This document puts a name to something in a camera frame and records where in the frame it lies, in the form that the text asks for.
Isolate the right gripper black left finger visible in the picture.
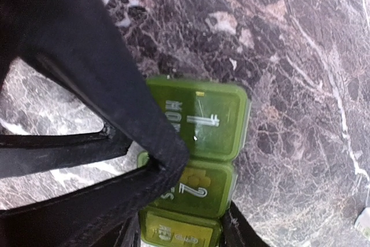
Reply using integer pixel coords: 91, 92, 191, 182
115, 213, 141, 247

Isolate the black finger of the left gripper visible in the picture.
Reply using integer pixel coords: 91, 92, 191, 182
1, 0, 189, 246

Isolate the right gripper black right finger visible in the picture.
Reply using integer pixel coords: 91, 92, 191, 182
221, 201, 269, 247

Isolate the green weekly pill organizer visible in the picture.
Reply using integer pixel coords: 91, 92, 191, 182
139, 77, 250, 246

